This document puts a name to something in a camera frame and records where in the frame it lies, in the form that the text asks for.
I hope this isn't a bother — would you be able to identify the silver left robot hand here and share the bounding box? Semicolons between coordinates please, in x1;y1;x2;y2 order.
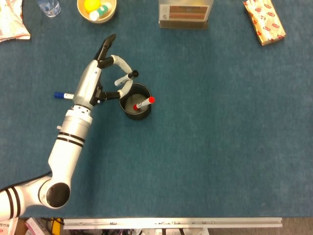
72;33;134;110

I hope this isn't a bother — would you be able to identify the blue whiteboard marker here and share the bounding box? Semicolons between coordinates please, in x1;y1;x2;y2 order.
54;91;74;100

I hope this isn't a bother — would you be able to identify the black whiteboard marker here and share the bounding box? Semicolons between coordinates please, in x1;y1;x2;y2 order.
114;70;139;87

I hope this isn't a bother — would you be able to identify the red whiteboard marker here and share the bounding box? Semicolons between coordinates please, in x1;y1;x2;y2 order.
133;96;156;111

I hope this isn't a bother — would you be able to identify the black cylindrical pen cup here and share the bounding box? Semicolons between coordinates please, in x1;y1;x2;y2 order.
118;82;152;121

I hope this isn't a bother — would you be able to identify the cream round bowl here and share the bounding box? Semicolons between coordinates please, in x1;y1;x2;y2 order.
76;0;117;24

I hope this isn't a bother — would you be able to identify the small green white bottle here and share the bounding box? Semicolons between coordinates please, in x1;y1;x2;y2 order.
89;1;112;21

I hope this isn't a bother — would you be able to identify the yellow ball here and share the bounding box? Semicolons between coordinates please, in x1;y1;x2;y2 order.
84;0;101;13

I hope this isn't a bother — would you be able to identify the clear plastic water bottle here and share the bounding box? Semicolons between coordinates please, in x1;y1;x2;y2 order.
36;0;61;18

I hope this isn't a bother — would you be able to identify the white printed snack bag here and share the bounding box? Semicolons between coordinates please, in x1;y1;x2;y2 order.
0;0;31;43

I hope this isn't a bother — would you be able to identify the tan cardboard box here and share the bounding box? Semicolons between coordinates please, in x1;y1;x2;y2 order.
158;0;214;30

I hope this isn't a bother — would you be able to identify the blue felt table mat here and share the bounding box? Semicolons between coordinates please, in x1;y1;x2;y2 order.
0;0;313;218

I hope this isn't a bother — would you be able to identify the pink white packet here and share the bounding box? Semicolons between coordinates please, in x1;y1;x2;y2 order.
24;217;51;235

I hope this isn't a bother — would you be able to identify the printed paper sheet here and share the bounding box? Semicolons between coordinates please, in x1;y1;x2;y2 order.
0;218;19;235

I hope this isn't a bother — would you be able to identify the red print wrapped package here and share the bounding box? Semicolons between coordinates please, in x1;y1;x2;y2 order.
243;0;287;47

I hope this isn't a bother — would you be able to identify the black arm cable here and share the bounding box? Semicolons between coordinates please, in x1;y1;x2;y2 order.
0;172;53;193

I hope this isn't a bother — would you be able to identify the yellow tool handle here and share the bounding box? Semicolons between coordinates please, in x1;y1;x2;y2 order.
51;217;64;235

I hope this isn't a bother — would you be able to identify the aluminium profile rail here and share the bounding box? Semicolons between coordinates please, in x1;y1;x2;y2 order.
63;217;283;230

